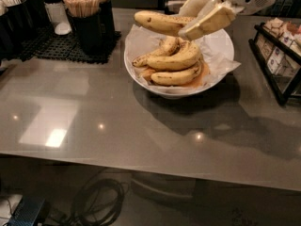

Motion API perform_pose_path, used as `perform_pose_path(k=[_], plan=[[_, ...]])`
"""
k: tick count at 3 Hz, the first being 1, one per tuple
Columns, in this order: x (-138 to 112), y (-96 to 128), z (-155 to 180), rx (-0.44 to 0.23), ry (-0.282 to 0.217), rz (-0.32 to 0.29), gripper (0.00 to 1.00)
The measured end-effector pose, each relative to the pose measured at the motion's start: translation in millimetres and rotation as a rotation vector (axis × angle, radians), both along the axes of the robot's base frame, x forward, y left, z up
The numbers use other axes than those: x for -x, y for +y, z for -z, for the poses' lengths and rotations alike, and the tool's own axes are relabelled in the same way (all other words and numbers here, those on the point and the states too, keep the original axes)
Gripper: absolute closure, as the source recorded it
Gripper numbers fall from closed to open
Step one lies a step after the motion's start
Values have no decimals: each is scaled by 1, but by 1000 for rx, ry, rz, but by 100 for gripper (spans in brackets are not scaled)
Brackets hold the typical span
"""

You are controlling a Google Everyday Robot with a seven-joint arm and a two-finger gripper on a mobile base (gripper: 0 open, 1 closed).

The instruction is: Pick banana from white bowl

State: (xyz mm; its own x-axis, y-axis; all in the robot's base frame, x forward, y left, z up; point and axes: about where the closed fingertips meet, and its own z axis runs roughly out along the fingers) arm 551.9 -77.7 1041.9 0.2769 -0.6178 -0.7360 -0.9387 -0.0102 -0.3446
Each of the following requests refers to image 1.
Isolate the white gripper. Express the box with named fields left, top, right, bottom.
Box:
left=178, top=0, right=276, bottom=40

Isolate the white lidded cup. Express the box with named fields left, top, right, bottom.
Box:
left=43, top=0, right=71, bottom=36

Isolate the blue black box on floor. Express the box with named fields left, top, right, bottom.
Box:
left=7, top=197, right=45, bottom=226

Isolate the black container far left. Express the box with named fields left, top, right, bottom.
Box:
left=0, top=8, right=21, bottom=59

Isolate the spotted yellow banana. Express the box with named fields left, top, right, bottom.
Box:
left=134, top=10, right=194, bottom=37

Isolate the middle yellow banana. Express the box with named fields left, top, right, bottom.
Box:
left=147, top=41, right=202, bottom=71

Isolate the coiled black cable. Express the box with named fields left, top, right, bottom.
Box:
left=46, top=168, right=130, bottom=226

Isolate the black cup of stir sticks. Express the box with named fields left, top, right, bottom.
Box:
left=63, top=0, right=103, bottom=55

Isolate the white ceramic bowl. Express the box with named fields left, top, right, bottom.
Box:
left=122, top=25, right=235, bottom=100

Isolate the black condiment packet rack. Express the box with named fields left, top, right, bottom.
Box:
left=248, top=18, right=301, bottom=105

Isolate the front yellow banana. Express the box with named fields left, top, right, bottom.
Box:
left=150, top=62, right=202, bottom=86

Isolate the white paper bowl liner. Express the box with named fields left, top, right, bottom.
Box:
left=124, top=24, right=242, bottom=95

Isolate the left small yellow banana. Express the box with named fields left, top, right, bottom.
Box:
left=132, top=36, right=179, bottom=67

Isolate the dark bottle with cork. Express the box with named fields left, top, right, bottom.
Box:
left=99, top=0, right=115, bottom=40

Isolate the black rubber grid mat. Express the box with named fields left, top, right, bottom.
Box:
left=14, top=26, right=121, bottom=64

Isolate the black cup with white cutlery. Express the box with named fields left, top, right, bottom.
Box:
left=1, top=0, right=35, bottom=41

